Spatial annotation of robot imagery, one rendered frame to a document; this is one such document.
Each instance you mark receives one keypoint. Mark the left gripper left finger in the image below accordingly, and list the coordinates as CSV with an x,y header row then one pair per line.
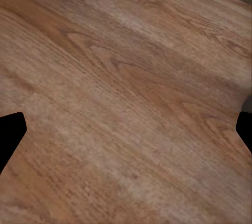
x,y
12,129

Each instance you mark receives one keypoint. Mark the trash can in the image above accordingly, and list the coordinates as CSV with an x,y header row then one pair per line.
x,y
247,106

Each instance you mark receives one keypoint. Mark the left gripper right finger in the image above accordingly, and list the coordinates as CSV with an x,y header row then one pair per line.
x,y
244,128

